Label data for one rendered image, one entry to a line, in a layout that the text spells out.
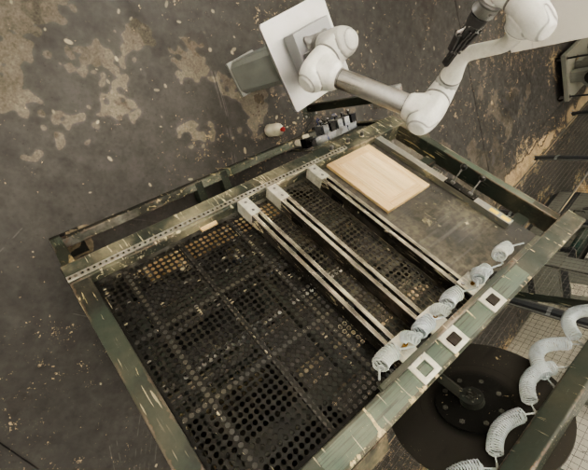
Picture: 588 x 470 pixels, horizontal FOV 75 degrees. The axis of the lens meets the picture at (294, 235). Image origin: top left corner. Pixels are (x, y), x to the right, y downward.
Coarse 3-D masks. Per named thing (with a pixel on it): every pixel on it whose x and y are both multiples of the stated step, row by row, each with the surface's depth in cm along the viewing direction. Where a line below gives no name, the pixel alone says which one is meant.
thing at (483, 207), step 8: (376, 144) 249; (384, 144) 245; (392, 144) 244; (392, 152) 242; (400, 152) 239; (408, 160) 236; (416, 160) 234; (416, 168) 233; (424, 168) 230; (432, 176) 227; (440, 176) 226; (440, 184) 225; (456, 192) 219; (464, 200) 218; (472, 200) 213; (480, 200) 214; (480, 208) 212; (488, 208) 210; (488, 216) 210; (496, 216) 207; (504, 224) 205
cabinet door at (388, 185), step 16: (336, 160) 232; (352, 160) 233; (368, 160) 235; (384, 160) 235; (352, 176) 223; (368, 176) 224; (384, 176) 226; (400, 176) 227; (416, 176) 227; (368, 192) 215; (384, 192) 216; (400, 192) 217; (416, 192) 218; (384, 208) 208
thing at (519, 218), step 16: (432, 160) 248; (272, 256) 186; (224, 272) 178; (288, 304) 171; (160, 336) 162; (320, 384) 146; (336, 384) 147; (288, 416) 138; (272, 432) 134; (224, 448) 131; (272, 448) 131
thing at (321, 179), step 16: (320, 176) 212; (336, 192) 206; (352, 208) 202; (368, 208) 198; (368, 224) 197; (384, 224) 194; (384, 240) 193; (400, 240) 185; (416, 256) 181; (432, 256) 179; (432, 272) 177; (448, 272) 175; (496, 272) 154; (448, 288) 174; (464, 288) 164; (480, 288) 164
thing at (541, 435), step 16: (560, 304) 227; (576, 304) 219; (576, 368) 175; (448, 384) 187; (560, 384) 170; (576, 384) 168; (560, 400) 164; (576, 400) 162; (544, 416) 160; (560, 416) 158; (576, 416) 164; (528, 432) 156; (544, 432) 154; (560, 432) 155; (512, 448) 152; (528, 448) 150; (544, 448) 149; (512, 464) 146; (528, 464) 145
